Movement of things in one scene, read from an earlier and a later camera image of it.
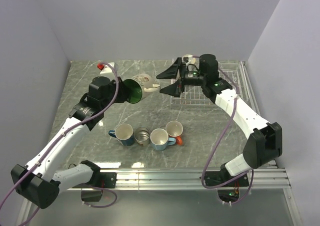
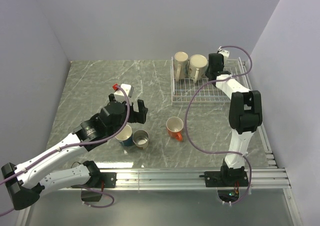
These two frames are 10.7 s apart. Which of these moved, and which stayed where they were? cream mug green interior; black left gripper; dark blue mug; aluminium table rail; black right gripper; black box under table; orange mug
Moved: black left gripper; black right gripper; cream mug green interior; orange mug
Stayed: dark blue mug; black box under table; aluminium table rail
